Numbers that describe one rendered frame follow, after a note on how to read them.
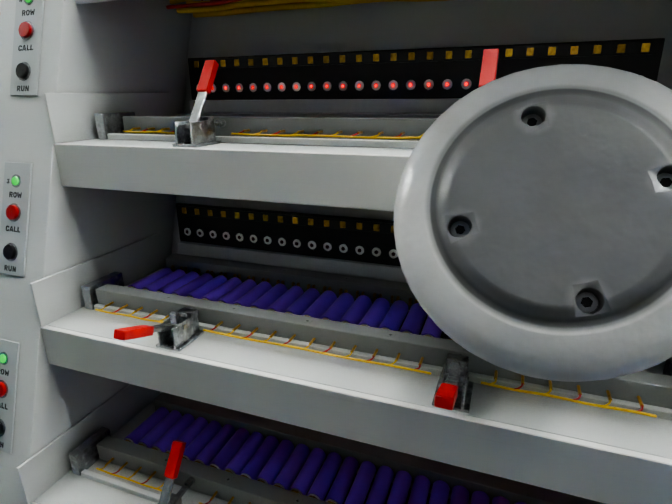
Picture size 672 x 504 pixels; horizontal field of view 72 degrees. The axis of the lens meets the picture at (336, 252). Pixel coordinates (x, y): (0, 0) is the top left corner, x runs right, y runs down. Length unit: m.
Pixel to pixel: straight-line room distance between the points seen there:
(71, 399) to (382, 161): 0.46
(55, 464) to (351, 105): 0.53
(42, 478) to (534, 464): 0.51
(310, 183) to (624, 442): 0.30
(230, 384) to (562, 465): 0.27
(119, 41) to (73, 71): 0.08
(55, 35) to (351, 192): 0.37
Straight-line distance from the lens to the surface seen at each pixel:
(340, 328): 0.44
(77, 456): 0.65
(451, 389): 0.34
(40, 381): 0.61
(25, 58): 0.63
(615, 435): 0.41
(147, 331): 0.45
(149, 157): 0.49
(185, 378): 0.48
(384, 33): 0.63
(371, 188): 0.38
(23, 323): 0.61
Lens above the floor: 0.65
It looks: 2 degrees down
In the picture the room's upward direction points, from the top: 6 degrees clockwise
